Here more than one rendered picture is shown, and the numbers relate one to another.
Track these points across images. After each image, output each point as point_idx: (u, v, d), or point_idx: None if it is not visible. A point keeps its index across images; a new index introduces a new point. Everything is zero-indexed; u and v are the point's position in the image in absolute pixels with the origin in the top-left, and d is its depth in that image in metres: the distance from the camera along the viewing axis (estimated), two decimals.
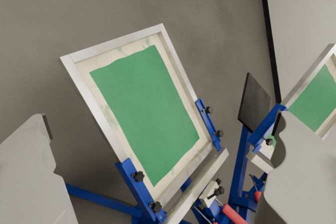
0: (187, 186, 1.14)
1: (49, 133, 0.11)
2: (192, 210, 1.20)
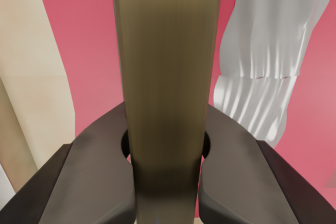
0: None
1: None
2: None
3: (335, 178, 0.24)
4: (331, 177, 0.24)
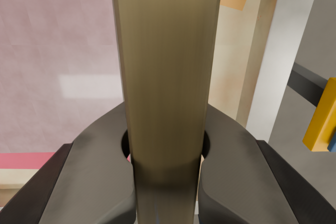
0: None
1: None
2: None
3: None
4: None
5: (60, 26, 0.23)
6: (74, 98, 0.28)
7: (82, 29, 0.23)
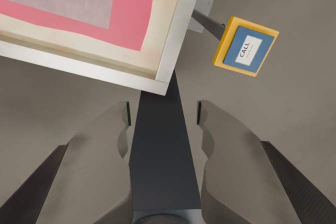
0: None
1: (129, 119, 0.12)
2: None
3: None
4: None
5: None
6: None
7: None
